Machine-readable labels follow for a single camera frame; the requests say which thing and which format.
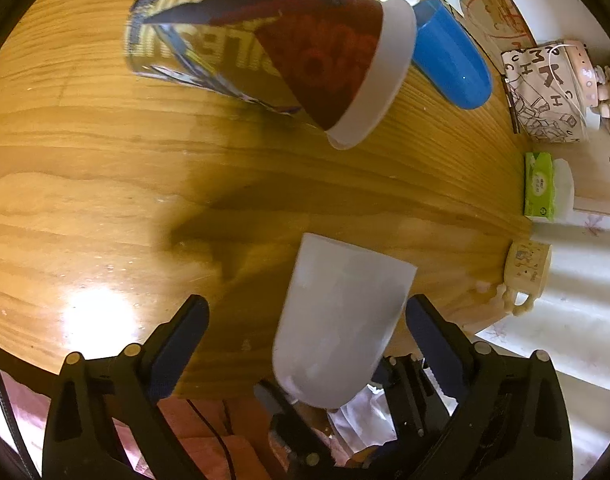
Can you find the cream mug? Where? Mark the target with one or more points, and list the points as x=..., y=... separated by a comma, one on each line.
x=527, y=265

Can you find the white crumpled paper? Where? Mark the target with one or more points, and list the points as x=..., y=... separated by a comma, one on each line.
x=365, y=415

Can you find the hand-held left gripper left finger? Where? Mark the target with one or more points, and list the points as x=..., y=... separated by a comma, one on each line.
x=171, y=360

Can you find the blue plastic cup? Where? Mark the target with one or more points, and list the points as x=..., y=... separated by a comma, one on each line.
x=450, y=65

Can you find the letter print pouch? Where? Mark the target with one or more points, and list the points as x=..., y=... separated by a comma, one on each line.
x=540, y=95

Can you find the dark stick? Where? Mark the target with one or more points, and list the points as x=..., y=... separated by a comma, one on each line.
x=512, y=107

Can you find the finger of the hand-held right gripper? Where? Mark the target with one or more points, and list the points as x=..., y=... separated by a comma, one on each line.
x=290, y=420
x=407, y=395

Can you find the cardboard box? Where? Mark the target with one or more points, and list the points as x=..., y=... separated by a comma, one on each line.
x=500, y=17

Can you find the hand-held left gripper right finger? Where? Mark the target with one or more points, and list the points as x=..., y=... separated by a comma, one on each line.
x=435, y=355

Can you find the white frosted cup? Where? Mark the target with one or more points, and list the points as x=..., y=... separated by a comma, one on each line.
x=337, y=310

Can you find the green tissue pack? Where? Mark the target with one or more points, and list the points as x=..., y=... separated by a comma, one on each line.
x=539, y=187

